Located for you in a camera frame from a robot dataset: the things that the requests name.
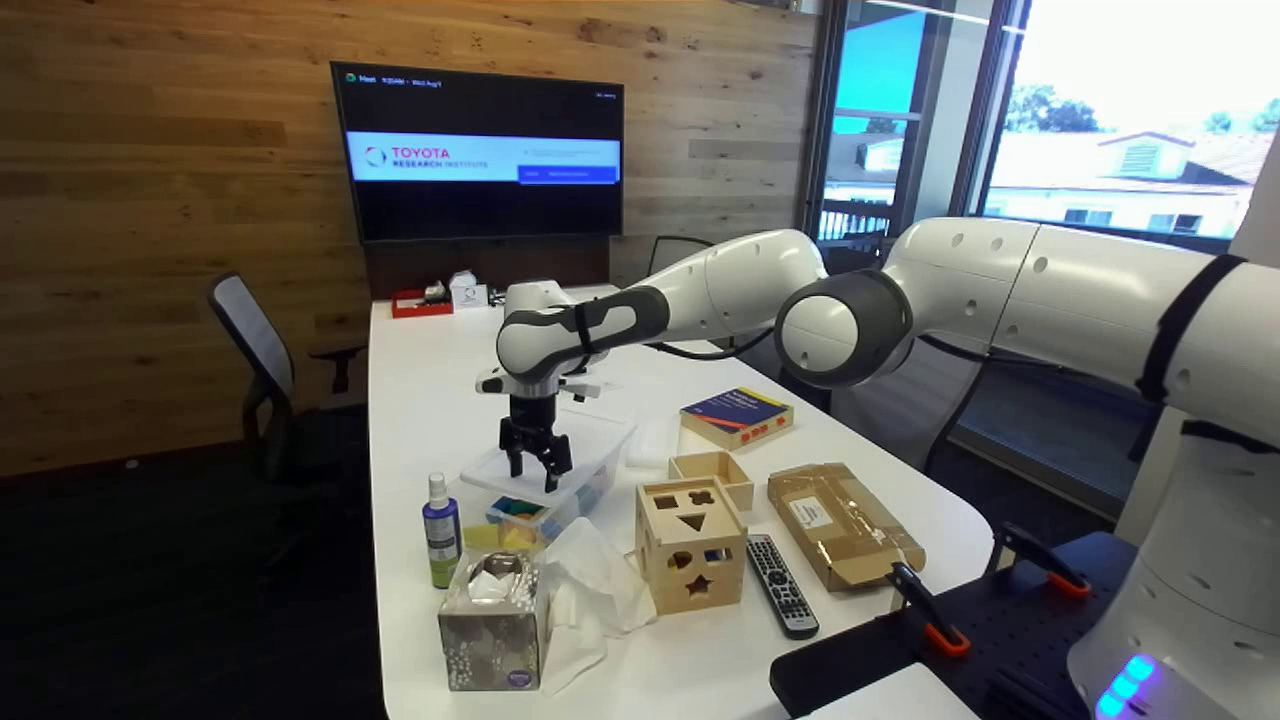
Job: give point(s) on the white stand panel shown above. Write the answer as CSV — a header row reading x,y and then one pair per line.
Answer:
x,y
901,697

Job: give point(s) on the clear plastic lunchbox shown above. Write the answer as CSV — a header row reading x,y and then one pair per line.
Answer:
x,y
594,498

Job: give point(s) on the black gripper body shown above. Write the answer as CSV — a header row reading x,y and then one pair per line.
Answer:
x,y
539,424

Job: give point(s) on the green block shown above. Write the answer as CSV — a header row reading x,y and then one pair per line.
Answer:
x,y
520,505

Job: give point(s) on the black tv remote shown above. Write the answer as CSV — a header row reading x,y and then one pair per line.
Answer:
x,y
780,585

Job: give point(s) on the black mounting plate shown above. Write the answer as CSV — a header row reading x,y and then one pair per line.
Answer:
x,y
832,660

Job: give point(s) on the yellow sponge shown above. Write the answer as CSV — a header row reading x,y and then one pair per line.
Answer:
x,y
493,539

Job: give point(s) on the wall mounted tv screen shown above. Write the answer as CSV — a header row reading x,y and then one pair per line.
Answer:
x,y
480,153

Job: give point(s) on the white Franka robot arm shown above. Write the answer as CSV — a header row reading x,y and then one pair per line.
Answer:
x,y
1002,280

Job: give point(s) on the white crumpled tissue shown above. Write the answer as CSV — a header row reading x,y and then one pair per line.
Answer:
x,y
594,585

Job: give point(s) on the grey tissue box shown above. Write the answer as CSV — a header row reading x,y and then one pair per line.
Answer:
x,y
489,634

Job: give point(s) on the flat open cardboard box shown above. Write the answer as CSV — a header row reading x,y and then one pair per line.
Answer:
x,y
840,534

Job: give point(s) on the dark wooden tv console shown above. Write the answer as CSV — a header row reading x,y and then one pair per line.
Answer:
x,y
452,267

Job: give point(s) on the wooden shape sorter cube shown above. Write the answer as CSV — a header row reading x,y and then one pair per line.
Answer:
x,y
685,554

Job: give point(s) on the grey mesh office chair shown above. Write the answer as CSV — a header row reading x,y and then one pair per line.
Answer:
x,y
255,334
920,403
682,250

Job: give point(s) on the red flat object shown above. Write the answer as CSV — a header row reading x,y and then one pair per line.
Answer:
x,y
420,307

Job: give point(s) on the small open wooden box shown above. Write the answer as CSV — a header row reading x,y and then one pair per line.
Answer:
x,y
727,498

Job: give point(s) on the blue spray bottle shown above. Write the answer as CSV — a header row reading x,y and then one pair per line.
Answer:
x,y
440,534

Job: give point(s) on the blue chair seat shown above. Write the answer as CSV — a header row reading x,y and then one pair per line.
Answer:
x,y
1102,554

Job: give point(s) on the white lunchbox lid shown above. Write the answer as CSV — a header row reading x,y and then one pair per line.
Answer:
x,y
604,441

